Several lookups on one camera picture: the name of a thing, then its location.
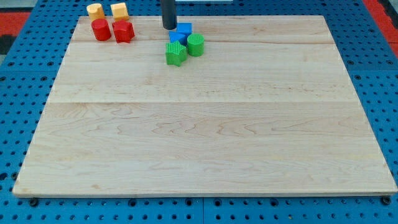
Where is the green star block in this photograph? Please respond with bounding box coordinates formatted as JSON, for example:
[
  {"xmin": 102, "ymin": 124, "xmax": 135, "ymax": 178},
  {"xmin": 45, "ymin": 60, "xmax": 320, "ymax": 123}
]
[{"xmin": 165, "ymin": 41, "xmax": 187, "ymax": 67}]

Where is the red star block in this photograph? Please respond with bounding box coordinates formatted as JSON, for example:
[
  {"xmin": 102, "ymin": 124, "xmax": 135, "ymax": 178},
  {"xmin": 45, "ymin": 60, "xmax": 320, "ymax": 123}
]
[{"xmin": 112, "ymin": 20, "xmax": 135, "ymax": 43}]

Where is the green cylinder block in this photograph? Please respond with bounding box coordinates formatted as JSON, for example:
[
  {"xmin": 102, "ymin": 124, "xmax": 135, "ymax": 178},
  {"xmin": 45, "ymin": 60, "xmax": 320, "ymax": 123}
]
[{"xmin": 187, "ymin": 34, "xmax": 205, "ymax": 57}]

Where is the light wooden board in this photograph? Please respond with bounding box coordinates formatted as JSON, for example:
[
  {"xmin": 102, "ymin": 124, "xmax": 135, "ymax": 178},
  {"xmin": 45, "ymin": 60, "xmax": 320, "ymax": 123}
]
[{"xmin": 12, "ymin": 16, "xmax": 397, "ymax": 198}]

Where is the blue triangle block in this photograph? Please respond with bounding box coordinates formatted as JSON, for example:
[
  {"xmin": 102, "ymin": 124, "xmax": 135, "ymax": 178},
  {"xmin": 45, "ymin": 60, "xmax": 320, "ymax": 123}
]
[{"xmin": 169, "ymin": 31, "xmax": 187, "ymax": 45}]

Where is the blue cube block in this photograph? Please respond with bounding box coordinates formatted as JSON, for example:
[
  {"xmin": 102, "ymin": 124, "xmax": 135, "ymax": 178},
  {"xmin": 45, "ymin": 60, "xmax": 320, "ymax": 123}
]
[{"xmin": 176, "ymin": 22, "xmax": 192, "ymax": 37}]

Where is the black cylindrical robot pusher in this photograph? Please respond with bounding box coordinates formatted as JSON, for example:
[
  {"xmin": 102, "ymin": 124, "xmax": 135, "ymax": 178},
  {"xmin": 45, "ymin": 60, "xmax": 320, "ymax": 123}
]
[{"xmin": 160, "ymin": 0, "xmax": 177, "ymax": 30}]

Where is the yellow hexagon block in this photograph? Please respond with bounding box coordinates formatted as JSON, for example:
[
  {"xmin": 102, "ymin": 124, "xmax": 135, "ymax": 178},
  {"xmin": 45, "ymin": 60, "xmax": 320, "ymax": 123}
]
[{"xmin": 111, "ymin": 2, "xmax": 129, "ymax": 22}]

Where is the red cylinder block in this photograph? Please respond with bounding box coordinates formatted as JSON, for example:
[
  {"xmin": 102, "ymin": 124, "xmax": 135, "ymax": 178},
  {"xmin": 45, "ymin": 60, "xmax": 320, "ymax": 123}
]
[{"xmin": 91, "ymin": 19, "xmax": 111, "ymax": 41}]

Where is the yellow heart block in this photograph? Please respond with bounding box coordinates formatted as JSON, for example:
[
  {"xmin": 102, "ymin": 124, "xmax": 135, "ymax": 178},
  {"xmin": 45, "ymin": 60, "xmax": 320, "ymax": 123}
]
[{"xmin": 86, "ymin": 3, "xmax": 105, "ymax": 21}]

